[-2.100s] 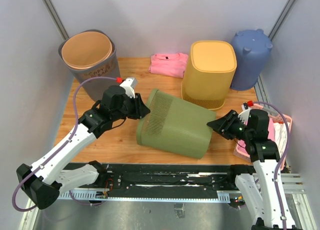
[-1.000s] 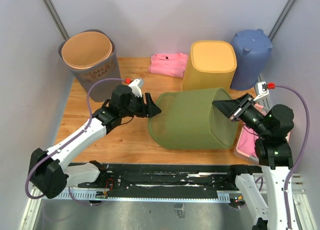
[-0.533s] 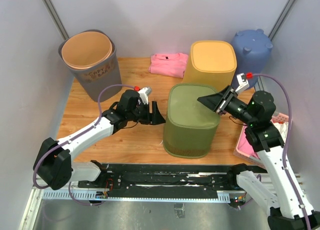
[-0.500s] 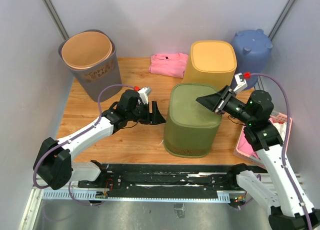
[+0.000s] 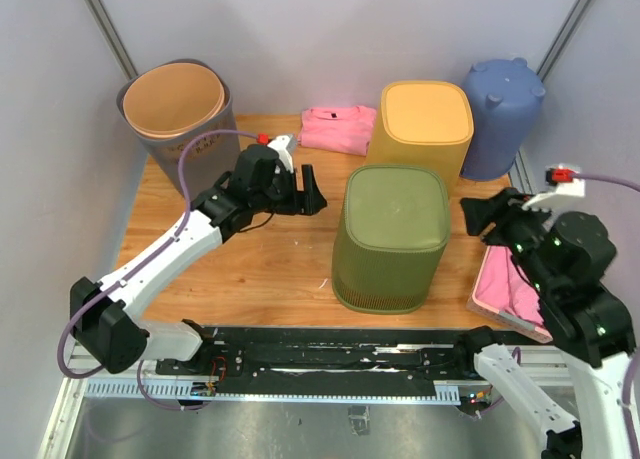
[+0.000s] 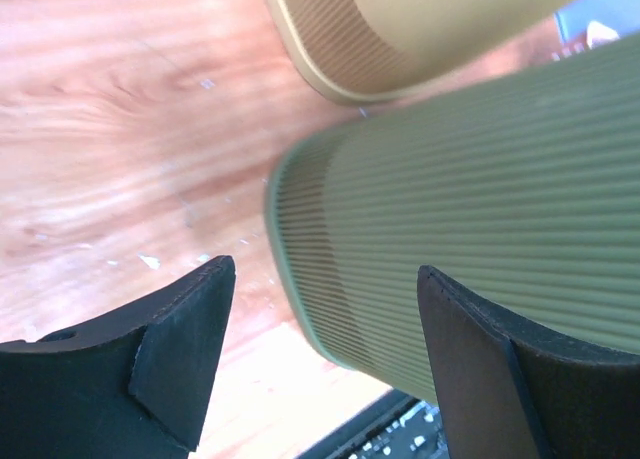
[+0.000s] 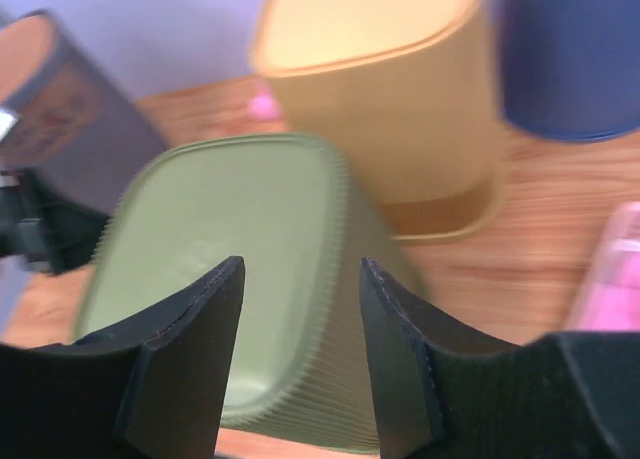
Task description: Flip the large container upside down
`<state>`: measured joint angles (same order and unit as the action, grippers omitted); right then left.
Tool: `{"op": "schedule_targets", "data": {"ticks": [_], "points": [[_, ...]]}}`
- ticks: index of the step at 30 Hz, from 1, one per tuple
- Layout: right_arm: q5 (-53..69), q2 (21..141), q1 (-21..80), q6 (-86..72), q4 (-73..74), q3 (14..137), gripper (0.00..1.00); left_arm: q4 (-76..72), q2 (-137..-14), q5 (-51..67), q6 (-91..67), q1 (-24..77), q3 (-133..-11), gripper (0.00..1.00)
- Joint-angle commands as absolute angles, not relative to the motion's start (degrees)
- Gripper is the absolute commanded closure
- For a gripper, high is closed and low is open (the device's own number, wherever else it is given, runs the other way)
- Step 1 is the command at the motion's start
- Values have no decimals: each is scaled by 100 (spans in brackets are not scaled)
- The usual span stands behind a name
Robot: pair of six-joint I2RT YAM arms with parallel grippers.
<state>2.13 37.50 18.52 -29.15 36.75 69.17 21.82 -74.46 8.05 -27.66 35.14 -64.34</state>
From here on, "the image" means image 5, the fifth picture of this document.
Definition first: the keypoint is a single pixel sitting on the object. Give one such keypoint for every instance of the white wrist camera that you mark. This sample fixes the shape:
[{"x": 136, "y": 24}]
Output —
[
  {"x": 564, "y": 190},
  {"x": 284, "y": 145}
]

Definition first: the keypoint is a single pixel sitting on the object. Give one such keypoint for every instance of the blue plastic bucket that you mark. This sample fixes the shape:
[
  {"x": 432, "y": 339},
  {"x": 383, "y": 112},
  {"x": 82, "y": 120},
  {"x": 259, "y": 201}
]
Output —
[{"x": 506, "y": 98}]

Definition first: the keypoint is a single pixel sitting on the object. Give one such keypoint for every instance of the pink folded shirt on table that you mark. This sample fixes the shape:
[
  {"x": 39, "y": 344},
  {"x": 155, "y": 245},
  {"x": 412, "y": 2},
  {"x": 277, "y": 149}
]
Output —
[{"x": 345, "y": 130}]

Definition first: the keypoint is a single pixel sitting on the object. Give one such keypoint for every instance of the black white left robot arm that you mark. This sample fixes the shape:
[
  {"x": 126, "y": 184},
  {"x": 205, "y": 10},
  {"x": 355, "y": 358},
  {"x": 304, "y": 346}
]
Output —
[{"x": 108, "y": 313}]

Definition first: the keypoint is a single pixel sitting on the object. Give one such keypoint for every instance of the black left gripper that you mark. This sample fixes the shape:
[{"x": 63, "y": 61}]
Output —
[{"x": 307, "y": 202}]

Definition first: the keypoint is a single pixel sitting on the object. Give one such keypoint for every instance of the grey ribbed plastic bin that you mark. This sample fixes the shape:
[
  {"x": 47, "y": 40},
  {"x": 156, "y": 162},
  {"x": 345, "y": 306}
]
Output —
[{"x": 206, "y": 160}]

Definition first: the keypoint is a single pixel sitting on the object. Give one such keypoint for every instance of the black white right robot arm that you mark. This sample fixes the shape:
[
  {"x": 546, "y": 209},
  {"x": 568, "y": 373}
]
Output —
[{"x": 591, "y": 327}]

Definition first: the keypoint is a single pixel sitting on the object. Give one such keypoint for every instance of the orange plastic bin inside grey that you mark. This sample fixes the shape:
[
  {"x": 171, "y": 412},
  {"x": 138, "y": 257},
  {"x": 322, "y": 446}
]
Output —
[{"x": 173, "y": 99}]

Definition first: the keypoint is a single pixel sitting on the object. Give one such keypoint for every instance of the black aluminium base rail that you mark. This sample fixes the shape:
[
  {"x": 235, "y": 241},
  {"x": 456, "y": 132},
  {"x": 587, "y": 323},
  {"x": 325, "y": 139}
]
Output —
[{"x": 315, "y": 365}]

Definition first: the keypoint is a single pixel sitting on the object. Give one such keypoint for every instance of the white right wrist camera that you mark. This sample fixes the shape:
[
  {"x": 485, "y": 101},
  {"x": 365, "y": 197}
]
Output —
[{"x": 564, "y": 190}]

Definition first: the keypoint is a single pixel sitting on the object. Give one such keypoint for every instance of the pink perforated plastic basket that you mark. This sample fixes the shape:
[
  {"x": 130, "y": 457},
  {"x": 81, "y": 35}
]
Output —
[{"x": 532, "y": 331}]

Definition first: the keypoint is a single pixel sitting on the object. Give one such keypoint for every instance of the pink folded cloth in basket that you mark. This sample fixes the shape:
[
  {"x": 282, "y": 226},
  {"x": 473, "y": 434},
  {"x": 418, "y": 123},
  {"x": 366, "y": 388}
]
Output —
[{"x": 499, "y": 286}]

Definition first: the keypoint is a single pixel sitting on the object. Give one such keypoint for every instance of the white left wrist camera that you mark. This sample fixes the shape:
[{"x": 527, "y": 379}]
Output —
[{"x": 284, "y": 145}]

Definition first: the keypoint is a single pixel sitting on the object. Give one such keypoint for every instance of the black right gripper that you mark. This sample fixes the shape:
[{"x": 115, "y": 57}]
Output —
[{"x": 502, "y": 205}]

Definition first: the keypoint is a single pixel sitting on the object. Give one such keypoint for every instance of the yellow ribbed plastic bin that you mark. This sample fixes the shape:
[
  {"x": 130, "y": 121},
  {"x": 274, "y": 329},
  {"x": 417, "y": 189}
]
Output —
[{"x": 423, "y": 123}]

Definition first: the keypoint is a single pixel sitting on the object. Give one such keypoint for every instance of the green ribbed plastic bin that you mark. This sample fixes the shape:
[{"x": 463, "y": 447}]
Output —
[{"x": 394, "y": 227}]

